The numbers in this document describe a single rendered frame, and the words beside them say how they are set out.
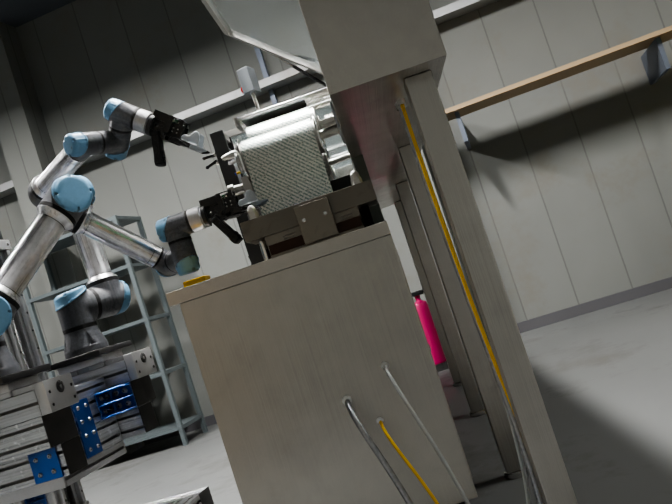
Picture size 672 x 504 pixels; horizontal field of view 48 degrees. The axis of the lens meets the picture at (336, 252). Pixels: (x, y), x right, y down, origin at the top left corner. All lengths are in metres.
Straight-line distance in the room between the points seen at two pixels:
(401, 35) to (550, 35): 4.57
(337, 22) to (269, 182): 0.91
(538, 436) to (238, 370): 0.89
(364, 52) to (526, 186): 4.44
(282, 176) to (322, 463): 0.88
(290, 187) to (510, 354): 1.05
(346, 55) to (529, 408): 0.82
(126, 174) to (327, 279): 4.77
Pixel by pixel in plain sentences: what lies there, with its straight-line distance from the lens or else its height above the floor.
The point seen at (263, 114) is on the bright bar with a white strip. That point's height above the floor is 1.44.
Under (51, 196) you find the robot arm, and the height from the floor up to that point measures 1.27.
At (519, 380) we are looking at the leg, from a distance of 1.63.
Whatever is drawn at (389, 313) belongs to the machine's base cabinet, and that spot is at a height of 0.65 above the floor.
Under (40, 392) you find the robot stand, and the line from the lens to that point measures 2.22.
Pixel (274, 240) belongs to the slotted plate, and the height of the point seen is 0.95.
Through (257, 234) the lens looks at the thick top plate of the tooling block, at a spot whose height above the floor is 0.98.
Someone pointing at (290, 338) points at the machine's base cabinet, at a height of 0.67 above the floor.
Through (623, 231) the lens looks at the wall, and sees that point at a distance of 6.00.
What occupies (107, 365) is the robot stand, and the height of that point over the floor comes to 0.76.
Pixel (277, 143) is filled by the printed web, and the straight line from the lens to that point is 2.42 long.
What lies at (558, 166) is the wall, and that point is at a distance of 5.97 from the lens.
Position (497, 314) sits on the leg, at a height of 0.61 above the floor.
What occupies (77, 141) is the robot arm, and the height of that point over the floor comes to 1.45.
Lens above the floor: 0.76
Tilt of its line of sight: 3 degrees up
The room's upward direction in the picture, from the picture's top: 18 degrees counter-clockwise
